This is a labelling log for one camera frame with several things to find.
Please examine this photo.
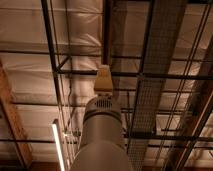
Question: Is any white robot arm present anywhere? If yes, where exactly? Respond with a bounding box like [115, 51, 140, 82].
[70, 65, 133, 171]

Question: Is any black steel ceiling truss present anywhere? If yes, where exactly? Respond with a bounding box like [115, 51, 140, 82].
[40, 0, 72, 134]

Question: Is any fluorescent tube light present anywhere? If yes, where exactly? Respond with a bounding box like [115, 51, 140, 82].
[52, 119, 66, 171]

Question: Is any right wooden ceiling beam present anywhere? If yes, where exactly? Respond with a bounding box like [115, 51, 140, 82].
[164, 39, 213, 171]

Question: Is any wooden ceiling beam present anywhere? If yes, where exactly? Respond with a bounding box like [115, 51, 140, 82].
[164, 39, 213, 171]
[0, 61, 32, 168]

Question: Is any left wooden ceiling beam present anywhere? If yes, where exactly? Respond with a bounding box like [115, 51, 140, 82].
[0, 61, 32, 168]

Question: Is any wire mesh cable tray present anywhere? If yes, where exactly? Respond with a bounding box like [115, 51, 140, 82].
[128, 0, 187, 171]

